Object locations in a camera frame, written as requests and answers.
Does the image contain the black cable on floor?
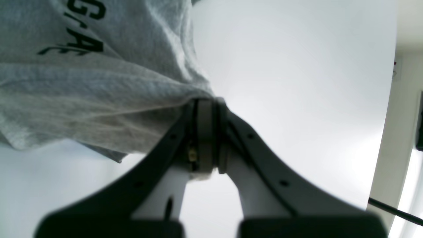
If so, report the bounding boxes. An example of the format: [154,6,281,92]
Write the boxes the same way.
[367,197,423,227]

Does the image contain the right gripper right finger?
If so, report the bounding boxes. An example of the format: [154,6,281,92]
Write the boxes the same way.
[216,98,387,238]

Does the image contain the grey printed t-shirt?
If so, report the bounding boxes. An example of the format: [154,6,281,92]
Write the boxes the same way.
[0,0,213,162]

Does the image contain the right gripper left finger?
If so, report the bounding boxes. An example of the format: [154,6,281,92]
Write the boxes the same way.
[35,99,216,238]

